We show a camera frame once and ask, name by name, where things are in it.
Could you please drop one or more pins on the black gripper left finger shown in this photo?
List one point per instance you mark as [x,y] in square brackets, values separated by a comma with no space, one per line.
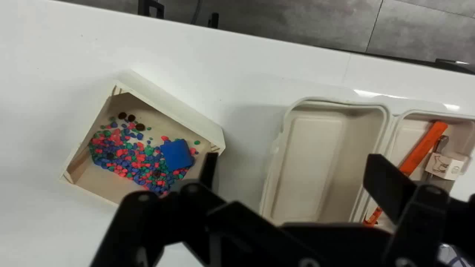
[163,232]

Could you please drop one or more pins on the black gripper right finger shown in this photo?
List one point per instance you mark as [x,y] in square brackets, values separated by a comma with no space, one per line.
[424,223]

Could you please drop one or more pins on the printed wooden cube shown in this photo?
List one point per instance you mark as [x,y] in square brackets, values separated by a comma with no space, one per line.
[445,165]

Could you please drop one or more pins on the blue block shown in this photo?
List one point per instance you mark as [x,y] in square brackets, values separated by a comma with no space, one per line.
[177,155]

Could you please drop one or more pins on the colourful beads pile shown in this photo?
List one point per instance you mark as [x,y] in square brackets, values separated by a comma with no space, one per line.
[123,153]

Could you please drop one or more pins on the square wooden box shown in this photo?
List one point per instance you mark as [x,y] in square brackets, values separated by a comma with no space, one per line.
[172,106]

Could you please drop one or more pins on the wooden tray with snacks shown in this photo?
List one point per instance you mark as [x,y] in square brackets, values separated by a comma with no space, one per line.
[306,149]

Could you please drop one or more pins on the black chair leg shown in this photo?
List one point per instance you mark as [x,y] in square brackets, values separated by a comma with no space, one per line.
[150,8]
[212,21]

